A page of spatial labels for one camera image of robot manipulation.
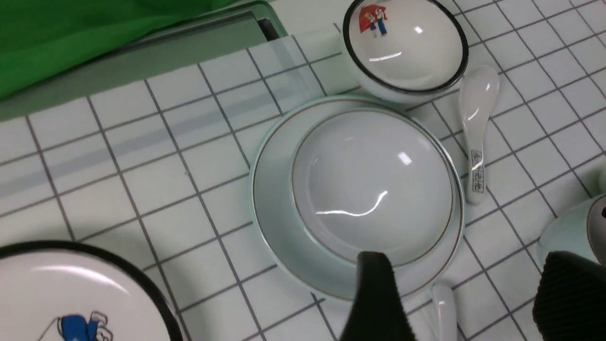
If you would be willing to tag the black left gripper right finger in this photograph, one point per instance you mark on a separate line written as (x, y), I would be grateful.
(570, 304)

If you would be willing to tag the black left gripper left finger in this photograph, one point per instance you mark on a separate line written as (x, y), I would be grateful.
(377, 312)

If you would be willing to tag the plain white ceramic spoon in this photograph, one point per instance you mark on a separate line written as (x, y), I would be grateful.
(445, 307)

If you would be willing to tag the pale green cup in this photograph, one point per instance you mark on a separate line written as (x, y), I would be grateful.
(581, 231)

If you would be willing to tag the pale green bowl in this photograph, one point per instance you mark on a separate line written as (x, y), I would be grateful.
(371, 180)

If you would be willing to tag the pale green plate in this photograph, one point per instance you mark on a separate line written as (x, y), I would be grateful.
(289, 244)

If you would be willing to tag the white spoon with label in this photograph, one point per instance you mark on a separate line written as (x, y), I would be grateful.
(478, 95)

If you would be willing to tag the black-rimmed illustrated bowl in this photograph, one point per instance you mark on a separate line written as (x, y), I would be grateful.
(403, 51)

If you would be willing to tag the black-rimmed illustrated plate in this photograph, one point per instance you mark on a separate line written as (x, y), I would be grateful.
(53, 290)

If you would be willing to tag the green backdrop cloth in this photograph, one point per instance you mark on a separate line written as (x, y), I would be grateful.
(42, 38)

